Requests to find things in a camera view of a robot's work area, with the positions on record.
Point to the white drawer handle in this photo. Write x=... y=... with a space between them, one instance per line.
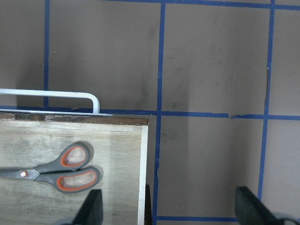
x=54 y=102

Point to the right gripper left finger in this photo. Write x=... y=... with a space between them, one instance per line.
x=91 y=208

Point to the grey orange scissors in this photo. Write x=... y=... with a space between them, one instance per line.
x=67 y=173

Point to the light wooden pull-out drawer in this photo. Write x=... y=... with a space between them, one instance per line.
x=119 y=149

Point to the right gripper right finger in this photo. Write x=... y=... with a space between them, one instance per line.
x=249 y=210

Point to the dark wooden drawer cabinet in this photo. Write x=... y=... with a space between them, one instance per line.
x=148 y=207

